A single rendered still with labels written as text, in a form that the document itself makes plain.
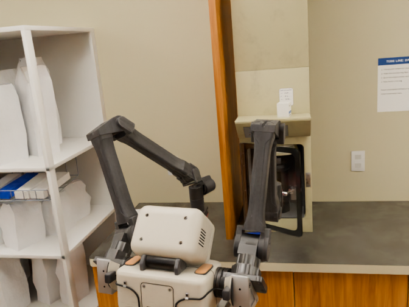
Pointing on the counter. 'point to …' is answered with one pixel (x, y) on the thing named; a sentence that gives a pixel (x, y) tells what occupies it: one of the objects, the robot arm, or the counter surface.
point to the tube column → (269, 34)
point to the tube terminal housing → (252, 88)
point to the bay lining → (302, 175)
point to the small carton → (283, 109)
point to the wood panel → (226, 111)
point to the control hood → (300, 119)
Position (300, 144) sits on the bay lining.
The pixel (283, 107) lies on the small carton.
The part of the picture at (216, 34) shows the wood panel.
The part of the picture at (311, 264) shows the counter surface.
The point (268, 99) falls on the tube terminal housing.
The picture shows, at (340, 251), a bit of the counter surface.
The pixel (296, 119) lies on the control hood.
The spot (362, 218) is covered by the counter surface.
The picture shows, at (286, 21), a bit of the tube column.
